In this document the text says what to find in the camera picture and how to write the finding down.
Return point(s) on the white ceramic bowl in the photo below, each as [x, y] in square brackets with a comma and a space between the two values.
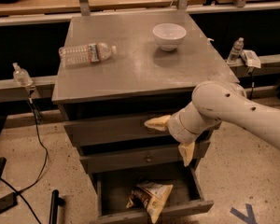
[169, 36]

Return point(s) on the black post on floor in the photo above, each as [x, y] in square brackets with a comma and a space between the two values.
[55, 203]

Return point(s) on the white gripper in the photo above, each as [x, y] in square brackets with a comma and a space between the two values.
[178, 129]

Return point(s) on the grey wooden drawer cabinet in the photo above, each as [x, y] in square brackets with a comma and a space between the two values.
[141, 77]

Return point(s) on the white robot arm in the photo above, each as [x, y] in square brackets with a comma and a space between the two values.
[211, 103]

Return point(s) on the grey top drawer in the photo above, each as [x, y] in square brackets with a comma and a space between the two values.
[112, 129]

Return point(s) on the small clear bottle left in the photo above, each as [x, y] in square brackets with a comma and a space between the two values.
[21, 76]

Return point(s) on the brown chip bag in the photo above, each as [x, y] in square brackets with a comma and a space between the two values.
[152, 196]

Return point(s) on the grey middle drawer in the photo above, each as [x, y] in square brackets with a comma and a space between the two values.
[130, 158]

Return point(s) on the white packet on rail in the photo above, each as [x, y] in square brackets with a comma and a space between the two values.
[250, 58]

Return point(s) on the black power adapter left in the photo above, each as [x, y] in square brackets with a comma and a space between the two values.
[8, 202]

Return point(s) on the grey open bottom drawer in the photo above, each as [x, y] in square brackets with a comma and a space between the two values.
[114, 188]

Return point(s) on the small water bottle right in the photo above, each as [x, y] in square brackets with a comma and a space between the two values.
[235, 50]

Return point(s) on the clear plastic water bottle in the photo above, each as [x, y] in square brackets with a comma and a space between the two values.
[89, 53]

